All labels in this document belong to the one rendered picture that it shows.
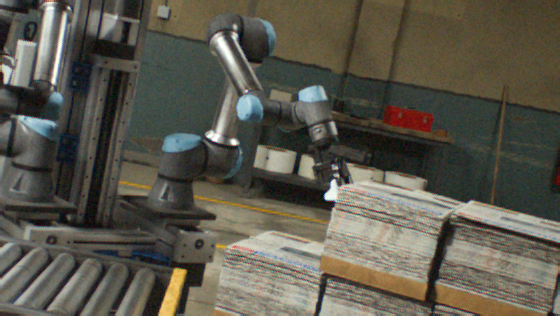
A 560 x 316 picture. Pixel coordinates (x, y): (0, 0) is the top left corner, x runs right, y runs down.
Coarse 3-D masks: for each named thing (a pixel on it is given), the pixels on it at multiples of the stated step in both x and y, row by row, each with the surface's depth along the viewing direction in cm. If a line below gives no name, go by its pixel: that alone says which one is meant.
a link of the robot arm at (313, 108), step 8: (312, 88) 259; (320, 88) 260; (304, 96) 260; (312, 96) 259; (320, 96) 259; (304, 104) 260; (312, 104) 259; (320, 104) 259; (328, 104) 261; (296, 112) 263; (304, 112) 261; (312, 112) 259; (320, 112) 258; (328, 112) 260; (304, 120) 263; (312, 120) 259; (320, 120) 258; (328, 120) 259
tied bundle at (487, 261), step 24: (456, 216) 233; (456, 240) 233; (480, 240) 230; (504, 240) 228; (528, 240) 226; (456, 264) 233; (480, 264) 231; (504, 264) 229; (528, 264) 227; (552, 264) 225; (456, 288) 233; (480, 288) 231; (504, 288) 229; (528, 288) 227; (552, 288) 225
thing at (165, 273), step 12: (0, 240) 223; (12, 240) 224; (24, 240) 227; (24, 252) 223; (48, 252) 223; (60, 252) 223; (72, 252) 225; (84, 252) 227; (48, 264) 224; (108, 264) 224; (132, 264) 225; (144, 264) 227; (156, 264) 229; (36, 276) 224; (72, 276) 224; (132, 276) 224; (156, 276) 225; (168, 276) 225; (60, 288) 224; (96, 288) 225; (156, 288) 225; (84, 300) 225; (120, 300) 225; (156, 300) 225; (144, 312) 226; (156, 312) 226
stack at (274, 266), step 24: (264, 240) 270; (288, 240) 276; (312, 240) 282; (240, 264) 252; (264, 264) 249; (288, 264) 247; (312, 264) 251; (240, 288) 252; (264, 288) 250; (288, 288) 247; (312, 288) 245; (336, 288) 243; (360, 288) 241; (240, 312) 253; (264, 312) 250; (288, 312) 248; (312, 312) 245; (336, 312) 244; (360, 312) 242; (384, 312) 240; (408, 312) 237; (432, 312) 238; (456, 312) 233; (552, 312) 253
